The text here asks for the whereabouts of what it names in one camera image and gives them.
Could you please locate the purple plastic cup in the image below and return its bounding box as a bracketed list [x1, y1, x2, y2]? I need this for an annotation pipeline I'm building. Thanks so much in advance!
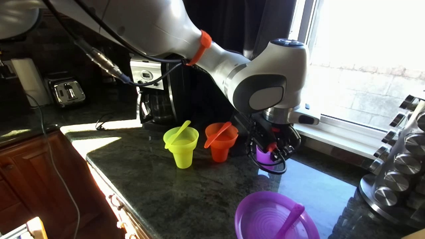
[255, 145, 277, 170]

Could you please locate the white cable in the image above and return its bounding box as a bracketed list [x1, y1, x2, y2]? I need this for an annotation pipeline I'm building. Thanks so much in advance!
[25, 93, 81, 239]

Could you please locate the silver toaster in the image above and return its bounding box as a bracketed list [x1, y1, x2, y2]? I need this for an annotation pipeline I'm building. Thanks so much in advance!
[46, 78, 86, 108]

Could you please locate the white paper towel roll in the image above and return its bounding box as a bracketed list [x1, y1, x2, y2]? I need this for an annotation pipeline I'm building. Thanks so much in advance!
[11, 58, 51, 108]

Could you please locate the silver spice rack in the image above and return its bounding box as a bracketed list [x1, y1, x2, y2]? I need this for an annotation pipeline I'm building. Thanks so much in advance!
[359, 94, 425, 229]

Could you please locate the yellow-green plastic cup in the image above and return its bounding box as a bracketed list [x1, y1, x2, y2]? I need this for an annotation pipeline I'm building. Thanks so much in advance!
[163, 126, 199, 169]

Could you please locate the purple plastic plate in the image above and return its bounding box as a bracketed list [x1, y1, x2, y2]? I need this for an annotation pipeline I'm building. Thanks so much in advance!
[234, 191, 321, 239]

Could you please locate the orange plastic cup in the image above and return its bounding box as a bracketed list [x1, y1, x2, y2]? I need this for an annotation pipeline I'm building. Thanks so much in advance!
[205, 122, 239, 163]

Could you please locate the yellow-green plastic spoon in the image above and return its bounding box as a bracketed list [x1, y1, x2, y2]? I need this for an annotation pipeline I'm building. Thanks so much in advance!
[165, 120, 192, 149]

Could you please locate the purple plastic spoon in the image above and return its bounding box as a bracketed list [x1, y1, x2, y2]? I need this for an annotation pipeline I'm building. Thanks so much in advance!
[274, 203, 305, 239]

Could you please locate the black and silver coffee maker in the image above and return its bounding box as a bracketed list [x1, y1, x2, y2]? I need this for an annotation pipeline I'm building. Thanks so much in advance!
[130, 56, 195, 130]

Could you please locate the black cable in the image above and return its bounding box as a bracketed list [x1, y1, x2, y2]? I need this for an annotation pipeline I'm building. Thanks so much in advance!
[95, 113, 115, 131]

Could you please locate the drawer handle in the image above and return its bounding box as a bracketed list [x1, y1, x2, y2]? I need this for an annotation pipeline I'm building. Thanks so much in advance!
[109, 194, 126, 210]

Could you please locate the wooden cabinet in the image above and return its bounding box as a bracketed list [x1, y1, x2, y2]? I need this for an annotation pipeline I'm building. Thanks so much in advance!
[0, 131, 112, 239]

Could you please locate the window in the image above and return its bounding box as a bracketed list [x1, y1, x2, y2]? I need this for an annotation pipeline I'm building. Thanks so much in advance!
[288, 0, 425, 160]

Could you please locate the orange plastic spoon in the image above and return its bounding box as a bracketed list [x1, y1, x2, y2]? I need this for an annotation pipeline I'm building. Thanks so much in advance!
[204, 121, 232, 149]

